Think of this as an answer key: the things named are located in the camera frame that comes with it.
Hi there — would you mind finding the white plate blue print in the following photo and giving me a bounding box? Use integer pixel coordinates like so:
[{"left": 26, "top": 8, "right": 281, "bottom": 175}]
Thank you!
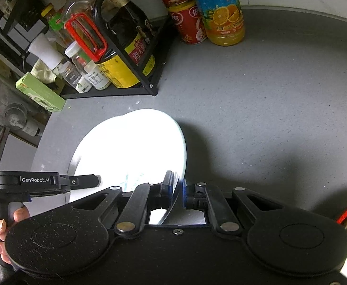
[{"left": 67, "top": 108, "right": 188, "bottom": 225}]

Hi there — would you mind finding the person left hand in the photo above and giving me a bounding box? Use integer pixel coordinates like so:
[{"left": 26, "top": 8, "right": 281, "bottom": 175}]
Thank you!
[{"left": 0, "top": 205, "right": 30, "bottom": 264}]

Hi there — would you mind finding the green box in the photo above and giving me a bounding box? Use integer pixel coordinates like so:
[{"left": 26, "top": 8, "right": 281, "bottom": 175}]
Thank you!
[{"left": 15, "top": 72, "right": 65, "bottom": 113}]

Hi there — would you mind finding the white seasoning bottle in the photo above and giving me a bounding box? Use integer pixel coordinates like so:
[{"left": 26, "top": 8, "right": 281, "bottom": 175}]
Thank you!
[{"left": 84, "top": 61, "right": 111, "bottom": 91}]

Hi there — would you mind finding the clear spice shaker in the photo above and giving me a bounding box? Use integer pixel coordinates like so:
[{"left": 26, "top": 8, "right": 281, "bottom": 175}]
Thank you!
[{"left": 57, "top": 61, "right": 92, "bottom": 93}]

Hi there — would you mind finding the dark vinegar bottle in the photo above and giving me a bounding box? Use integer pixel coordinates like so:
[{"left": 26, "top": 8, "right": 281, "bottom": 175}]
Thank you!
[{"left": 103, "top": 0, "right": 155, "bottom": 65}]

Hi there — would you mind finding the red drink can lower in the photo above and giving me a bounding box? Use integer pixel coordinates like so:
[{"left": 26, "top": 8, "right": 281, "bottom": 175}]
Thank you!
[{"left": 168, "top": 0, "right": 207, "bottom": 44}]

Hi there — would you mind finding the orange juice bottle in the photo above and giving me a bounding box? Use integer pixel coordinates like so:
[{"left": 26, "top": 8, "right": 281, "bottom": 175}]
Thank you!
[{"left": 196, "top": 0, "right": 245, "bottom": 46}]

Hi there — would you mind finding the black wire shelf rack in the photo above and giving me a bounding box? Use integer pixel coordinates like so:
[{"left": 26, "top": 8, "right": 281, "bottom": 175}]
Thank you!
[{"left": 0, "top": 0, "right": 174, "bottom": 99}]

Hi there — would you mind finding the soy sauce jug red handle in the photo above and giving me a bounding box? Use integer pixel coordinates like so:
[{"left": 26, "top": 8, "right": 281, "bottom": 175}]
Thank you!
[{"left": 65, "top": 12, "right": 140, "bottom": 89}]

